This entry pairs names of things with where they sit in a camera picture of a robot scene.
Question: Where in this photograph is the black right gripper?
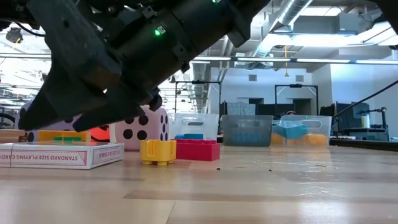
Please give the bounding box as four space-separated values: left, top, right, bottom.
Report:
17 0 150 133

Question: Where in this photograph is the purple foam die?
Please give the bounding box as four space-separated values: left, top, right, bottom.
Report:
14 101 82 142

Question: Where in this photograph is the yellow-orange sloped block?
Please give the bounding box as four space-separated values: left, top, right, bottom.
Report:
37 130 92 144

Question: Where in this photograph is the pink-printed playing card box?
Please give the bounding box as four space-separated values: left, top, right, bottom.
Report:
0 142 126 170

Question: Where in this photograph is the pink foam die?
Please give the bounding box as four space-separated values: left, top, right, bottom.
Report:
114 105 170 152

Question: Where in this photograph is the small yellow studded block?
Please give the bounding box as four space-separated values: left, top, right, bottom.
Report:
139 139 177 167

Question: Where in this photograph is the blue rounded hollow block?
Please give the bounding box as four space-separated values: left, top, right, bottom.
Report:
174 133 205 141

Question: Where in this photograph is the red building block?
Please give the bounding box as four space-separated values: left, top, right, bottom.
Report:
173 138 221 162

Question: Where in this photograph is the long blue four-stud block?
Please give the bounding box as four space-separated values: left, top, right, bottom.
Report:
272 120 309 141

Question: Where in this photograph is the yellow two-stud block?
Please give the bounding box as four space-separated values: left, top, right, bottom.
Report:
302 133 328 147

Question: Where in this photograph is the orange pumpkin-face bucket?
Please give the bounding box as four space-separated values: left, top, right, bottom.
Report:
89 124 111 143

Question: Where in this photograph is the small green building block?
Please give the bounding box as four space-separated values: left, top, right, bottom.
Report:
52 136 83 144

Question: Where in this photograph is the brown wooden track piece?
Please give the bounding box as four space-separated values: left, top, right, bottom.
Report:
0 129 29 144

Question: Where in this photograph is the clear plastic bin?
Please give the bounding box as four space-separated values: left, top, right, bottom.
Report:
269 114 333 147
168 113 220 143

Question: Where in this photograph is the grey patterned panel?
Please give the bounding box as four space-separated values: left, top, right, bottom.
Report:
226 101 257 116

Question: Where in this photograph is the grey translucent plastic bin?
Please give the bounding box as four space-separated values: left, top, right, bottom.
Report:
221 114 274 147

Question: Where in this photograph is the overhead light bar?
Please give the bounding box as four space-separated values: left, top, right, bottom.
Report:
0 52 398 65

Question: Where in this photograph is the long thin black rod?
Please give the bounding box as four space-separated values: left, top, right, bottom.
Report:
331 79 398 121

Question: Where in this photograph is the black overhead camera unit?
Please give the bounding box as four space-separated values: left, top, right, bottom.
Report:
5 27 24 44

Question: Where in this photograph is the black background frame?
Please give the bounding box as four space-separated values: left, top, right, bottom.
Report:
174 80 223 105
274 83 320 116

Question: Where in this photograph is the large silver ventilation duct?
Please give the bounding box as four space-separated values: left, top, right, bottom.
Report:
186 46 213 113

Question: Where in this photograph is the yellow hanging cord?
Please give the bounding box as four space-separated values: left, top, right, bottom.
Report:
284 45 290 78

